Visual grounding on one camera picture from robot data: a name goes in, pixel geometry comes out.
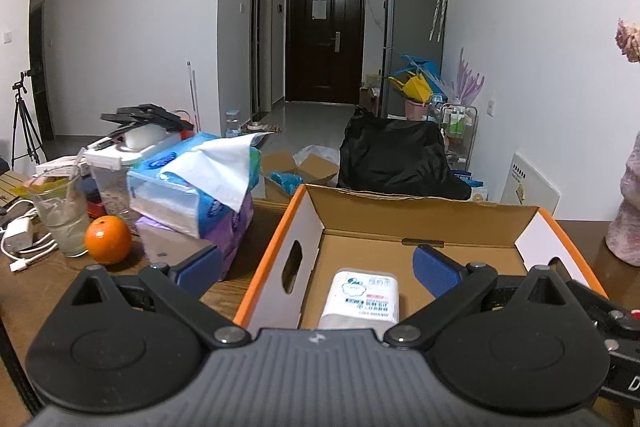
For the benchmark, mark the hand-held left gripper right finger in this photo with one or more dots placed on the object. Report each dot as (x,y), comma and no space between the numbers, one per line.
(435,272)

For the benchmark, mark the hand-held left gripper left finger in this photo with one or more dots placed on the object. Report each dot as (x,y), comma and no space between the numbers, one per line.
(200,264)

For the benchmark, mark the orange and white cardboard box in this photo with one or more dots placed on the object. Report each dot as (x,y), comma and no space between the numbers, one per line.
(425,217)

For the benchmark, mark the white wipes pack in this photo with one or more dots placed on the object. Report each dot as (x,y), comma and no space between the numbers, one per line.
(360,297)

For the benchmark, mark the purple tissue pack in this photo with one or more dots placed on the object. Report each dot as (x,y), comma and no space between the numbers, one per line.
(235,227)

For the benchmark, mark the blue tissue pack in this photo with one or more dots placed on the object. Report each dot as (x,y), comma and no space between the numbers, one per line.
(165,202)

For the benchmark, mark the stack of blue packets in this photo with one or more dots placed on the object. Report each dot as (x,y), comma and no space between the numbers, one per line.
(465,182)

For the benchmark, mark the orange fruit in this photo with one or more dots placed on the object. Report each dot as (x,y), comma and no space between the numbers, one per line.
(107,239)

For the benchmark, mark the clear container with white lid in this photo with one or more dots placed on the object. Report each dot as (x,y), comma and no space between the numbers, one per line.
(112,192)

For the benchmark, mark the black bag on chair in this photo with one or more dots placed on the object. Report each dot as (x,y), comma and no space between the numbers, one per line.
(395,157)

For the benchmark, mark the white board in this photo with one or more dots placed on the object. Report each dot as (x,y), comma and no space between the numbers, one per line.
(532,187)

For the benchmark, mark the pink textured vase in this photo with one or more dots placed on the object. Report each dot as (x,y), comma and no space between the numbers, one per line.
(627,217)

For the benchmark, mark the red bucket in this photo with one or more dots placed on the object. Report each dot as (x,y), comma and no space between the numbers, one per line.
(186,127)

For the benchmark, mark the pet water dispenser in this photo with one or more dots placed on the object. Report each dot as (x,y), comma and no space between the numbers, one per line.
(232,124)

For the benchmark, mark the brown cardboard box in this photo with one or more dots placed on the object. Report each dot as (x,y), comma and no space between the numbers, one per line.
(312,169)

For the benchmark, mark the clear drinking glass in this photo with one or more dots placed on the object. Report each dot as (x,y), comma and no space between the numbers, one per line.
(60,217)

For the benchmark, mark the pet bowl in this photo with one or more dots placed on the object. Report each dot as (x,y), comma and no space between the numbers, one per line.
(256,127)

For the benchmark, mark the metal trolley cart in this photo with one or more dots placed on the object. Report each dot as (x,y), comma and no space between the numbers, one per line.
(457,122)

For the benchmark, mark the black folded stand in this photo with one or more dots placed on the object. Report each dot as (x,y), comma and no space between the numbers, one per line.
(145,117)

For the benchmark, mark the white plastic bag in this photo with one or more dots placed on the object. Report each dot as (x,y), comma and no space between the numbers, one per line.
(315,152)

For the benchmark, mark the pink bucket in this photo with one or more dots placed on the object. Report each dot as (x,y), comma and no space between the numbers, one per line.
(417,111)

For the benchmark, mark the purple umbrella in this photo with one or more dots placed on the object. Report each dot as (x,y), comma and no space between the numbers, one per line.
(467,82)

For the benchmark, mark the grey refrigerator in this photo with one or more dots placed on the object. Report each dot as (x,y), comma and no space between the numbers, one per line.
(400,37)

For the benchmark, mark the black tripod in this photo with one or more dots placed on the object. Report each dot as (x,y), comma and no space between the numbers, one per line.
(20,107)

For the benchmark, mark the dark brown door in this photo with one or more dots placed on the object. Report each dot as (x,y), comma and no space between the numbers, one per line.
(325,57)

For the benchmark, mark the white folded umbrella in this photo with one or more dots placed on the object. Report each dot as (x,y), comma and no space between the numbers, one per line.
(439,7)

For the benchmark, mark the white paper notice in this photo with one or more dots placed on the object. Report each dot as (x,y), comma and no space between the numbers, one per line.
(319,9)

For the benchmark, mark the white wall socket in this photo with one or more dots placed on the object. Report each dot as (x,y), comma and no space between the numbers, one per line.
(491,108)

